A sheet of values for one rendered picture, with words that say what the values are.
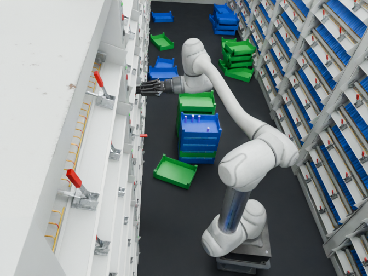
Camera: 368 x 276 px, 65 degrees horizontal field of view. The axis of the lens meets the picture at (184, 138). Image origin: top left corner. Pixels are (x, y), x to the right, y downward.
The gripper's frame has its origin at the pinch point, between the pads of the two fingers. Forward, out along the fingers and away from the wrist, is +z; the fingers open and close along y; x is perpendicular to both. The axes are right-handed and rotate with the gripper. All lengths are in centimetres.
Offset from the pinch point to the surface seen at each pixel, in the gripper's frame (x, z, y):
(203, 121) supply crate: -73, -38, 48
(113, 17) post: 60, -11, -52
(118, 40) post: 54, -11, -52
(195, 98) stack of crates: -73, -34, 78
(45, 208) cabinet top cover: 69, -15, -110
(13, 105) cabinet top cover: 72, -9, -99
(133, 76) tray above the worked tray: 10.0, -2.4, -2.8
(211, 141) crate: -79, -42, 30
